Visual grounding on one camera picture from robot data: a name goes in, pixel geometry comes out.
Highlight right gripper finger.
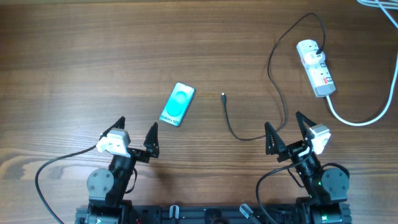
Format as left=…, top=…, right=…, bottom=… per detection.
left=264, top=122, right=286, bottom=155
left=295, top=111, right=317, bottom=139

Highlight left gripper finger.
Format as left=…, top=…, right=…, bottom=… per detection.
left=100, top=116, right=126, bottom=139
left=144, top=122, right=159, bottom=157

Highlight turquoise screen smartphone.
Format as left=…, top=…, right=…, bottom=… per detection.
left=159, top=82, right=195, bottom=127

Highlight black USB charging cable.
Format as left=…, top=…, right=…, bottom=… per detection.
left=221, top=12, right=326, bottom=141

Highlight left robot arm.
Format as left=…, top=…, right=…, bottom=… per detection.
left=75, top=116, right=159, bottom=224

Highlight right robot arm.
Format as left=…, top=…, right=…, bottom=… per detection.
left=256, top=111, right=352, bottom=224

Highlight white charger plug adapter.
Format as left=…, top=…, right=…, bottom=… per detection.
left=302, top=50, right=325, bottom=67

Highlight white power strip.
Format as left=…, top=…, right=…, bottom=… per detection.
left=297, top=39, right=336, bottom=98

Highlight left camera black cable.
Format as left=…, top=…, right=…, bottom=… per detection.
left=34, top=144, right=98, bottom=224

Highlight camera black cable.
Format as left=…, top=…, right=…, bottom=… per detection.
left=256, top=146, right=313, bottom=224
left=34, top=144, right=98, bottom=224

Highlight right camera black cable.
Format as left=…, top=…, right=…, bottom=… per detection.
left=256, top=146, right=313, bottom=224

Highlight white power strip cord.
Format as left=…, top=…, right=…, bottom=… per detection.
left=325, top=51, right=398, bottom=127

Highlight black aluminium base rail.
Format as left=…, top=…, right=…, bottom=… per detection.
left=75, top=203, right=352, bottom=224

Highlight white cables top corner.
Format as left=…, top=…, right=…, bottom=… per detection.
left=356, top=0, right=398, bottom=24

